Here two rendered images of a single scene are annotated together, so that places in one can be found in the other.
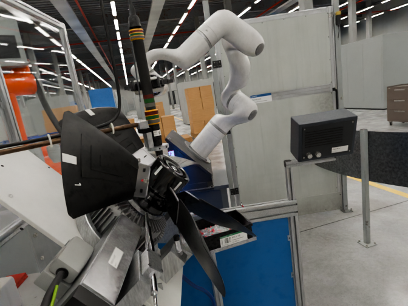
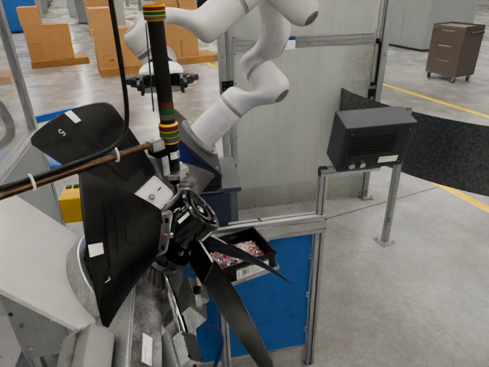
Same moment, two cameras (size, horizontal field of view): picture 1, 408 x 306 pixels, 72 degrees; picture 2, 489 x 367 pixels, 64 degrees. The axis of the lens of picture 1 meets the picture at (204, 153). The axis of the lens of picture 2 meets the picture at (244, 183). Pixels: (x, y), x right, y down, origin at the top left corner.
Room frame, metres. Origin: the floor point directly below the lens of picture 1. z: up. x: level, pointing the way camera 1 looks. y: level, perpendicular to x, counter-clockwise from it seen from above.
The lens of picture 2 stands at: (0.06, 0.13, 1.68)
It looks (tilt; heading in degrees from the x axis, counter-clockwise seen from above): 28 degrees down; 350
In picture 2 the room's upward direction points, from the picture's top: 2 degrees counter-clockwise
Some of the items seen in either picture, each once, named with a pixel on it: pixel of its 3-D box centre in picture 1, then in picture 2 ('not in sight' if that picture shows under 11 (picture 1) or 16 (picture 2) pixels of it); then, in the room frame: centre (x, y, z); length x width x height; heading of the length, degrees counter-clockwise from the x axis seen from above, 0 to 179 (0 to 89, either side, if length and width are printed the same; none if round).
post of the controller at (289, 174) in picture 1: (289, 180); (321, 191); (1.27, -0.38, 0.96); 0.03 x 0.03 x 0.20; 0
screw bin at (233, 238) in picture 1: (221, 229); (236, 255); (1.10, -0.02, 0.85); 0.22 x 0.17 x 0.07; 105
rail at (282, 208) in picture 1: (204, 220); (210, 236); (1.26, 0.05, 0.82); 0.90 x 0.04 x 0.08; 90
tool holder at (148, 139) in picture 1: (152, 135); (168, 156); (0.90, 0.15, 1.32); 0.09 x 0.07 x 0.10; 125
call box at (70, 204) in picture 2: not in sight; (89, 203); (1.26, 0.44, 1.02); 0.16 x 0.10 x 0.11; 90
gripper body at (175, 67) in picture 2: (150, 84); (161, 75); (1.01, 0.15, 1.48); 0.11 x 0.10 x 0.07; 0
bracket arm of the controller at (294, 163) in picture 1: (309, 160); (349, 168); (1.27, -0.49, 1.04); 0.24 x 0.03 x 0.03; 90
